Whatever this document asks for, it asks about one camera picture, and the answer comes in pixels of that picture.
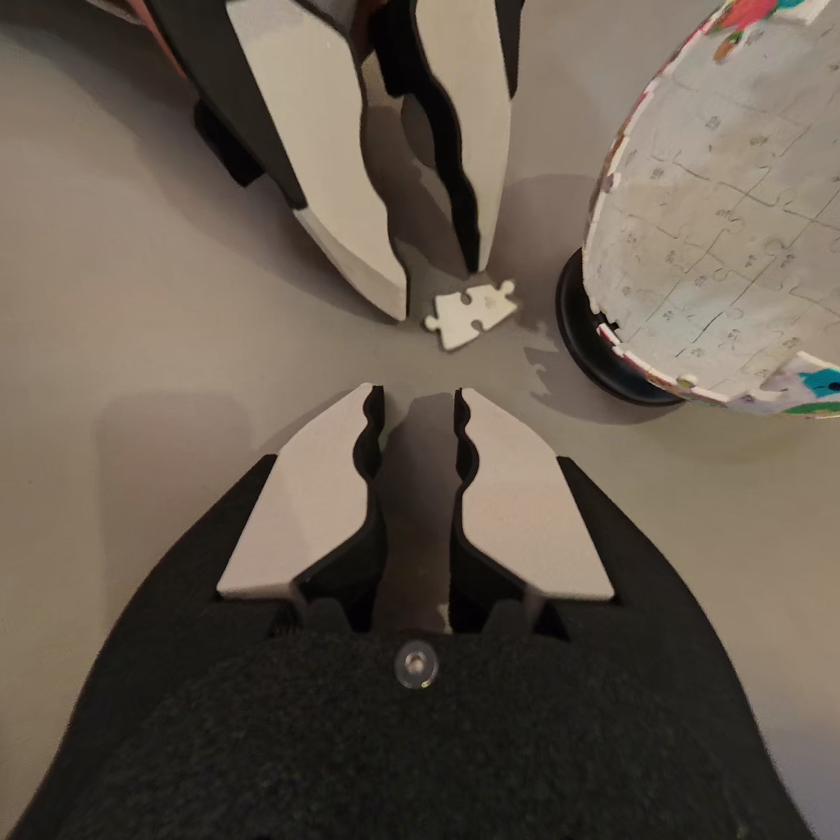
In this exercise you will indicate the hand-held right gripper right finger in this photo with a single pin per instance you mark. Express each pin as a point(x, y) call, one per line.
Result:
point(525, 512)

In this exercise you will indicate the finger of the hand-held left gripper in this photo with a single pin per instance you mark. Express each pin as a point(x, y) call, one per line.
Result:
point(472, 98)
point(308, 131)

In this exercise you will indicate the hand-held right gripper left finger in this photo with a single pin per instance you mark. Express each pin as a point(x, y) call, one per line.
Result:
point(308, 505)

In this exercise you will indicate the black ball stand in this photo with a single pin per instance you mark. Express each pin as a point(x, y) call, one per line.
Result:
point(577, 328)

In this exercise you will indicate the double jigsaw puzzle piece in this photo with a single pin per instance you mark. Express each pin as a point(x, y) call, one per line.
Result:
point(466, 315)

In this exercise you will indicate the colourful puzzle ball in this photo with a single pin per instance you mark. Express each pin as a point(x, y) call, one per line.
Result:
point(722, 216)

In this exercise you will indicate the person's left hand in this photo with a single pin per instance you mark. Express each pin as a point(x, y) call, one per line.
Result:
point(154, 29)

